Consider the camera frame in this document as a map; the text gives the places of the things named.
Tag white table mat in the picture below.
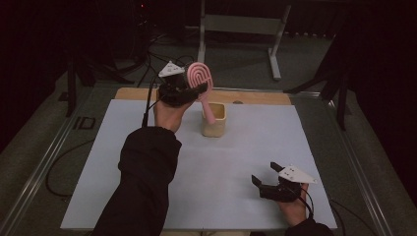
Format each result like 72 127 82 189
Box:
60 98 338 230

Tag person's right hand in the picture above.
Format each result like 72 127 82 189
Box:
277 183 311 228

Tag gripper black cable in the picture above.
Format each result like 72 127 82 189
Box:
296 186 315 220
141 77 162 129

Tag beige square cup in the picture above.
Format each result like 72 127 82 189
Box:
201 101 227 138

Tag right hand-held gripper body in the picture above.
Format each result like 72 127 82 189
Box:
260 164 319 203

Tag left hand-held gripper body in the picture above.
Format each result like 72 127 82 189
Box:
156 60 202 107

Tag black floor cables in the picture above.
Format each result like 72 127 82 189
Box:
137 53 204 91

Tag black floor cable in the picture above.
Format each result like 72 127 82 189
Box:
45 139 96 200
328 199 378 236

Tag white metal stand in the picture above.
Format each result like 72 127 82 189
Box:
195 0 292 82

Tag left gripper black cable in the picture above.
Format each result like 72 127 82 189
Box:
141 77 162 129

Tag black stand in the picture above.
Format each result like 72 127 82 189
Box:
283 32 350 132
65 55 136 118

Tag pink slotted spatula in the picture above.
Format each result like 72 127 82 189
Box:
186 61 216 126

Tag aluminium rail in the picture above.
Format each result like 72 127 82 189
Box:
0 88 92 236
323 97 394 236

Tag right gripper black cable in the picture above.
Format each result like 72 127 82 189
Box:
296 186 315 220

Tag person's left hand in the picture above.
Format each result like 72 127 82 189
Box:
152 97 195 134

